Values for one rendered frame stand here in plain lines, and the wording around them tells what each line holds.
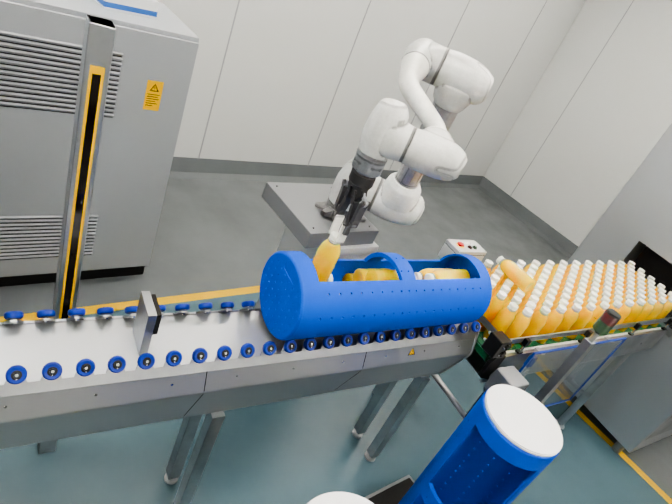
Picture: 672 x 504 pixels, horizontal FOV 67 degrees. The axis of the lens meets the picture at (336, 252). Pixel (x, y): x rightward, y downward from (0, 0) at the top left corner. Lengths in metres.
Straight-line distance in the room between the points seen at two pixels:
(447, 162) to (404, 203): 0.77
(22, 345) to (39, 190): 1.32
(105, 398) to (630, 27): 6.24
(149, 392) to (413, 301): 0.89
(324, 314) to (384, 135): 0.57
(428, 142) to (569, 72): 5.59
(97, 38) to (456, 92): 1.12
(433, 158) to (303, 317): 0.59
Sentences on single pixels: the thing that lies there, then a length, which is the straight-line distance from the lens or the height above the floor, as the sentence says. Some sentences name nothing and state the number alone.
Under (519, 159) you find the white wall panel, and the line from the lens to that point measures 7.04.
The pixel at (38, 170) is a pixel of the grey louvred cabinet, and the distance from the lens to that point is 2.72.
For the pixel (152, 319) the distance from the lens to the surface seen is 1.47.
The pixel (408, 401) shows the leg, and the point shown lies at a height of 0.48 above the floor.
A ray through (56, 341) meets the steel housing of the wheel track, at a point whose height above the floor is 0.93.
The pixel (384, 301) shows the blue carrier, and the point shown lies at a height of 1.16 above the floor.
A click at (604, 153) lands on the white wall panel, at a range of 6.59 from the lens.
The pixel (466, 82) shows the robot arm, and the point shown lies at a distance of 1.87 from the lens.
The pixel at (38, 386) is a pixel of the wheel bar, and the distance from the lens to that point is 1.49.
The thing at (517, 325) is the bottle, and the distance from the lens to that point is 2.32.
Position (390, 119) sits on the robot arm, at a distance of 1.37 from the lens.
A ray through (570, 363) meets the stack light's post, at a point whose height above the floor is 0.97.
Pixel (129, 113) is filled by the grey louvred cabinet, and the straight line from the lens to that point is 2.66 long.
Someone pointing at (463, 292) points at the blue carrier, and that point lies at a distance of 1.97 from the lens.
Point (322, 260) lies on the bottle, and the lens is 1.57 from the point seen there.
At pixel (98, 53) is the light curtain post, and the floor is 1.63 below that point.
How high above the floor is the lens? 2.07
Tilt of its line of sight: 30 degrees down
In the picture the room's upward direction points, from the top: 25 degrees clockwise
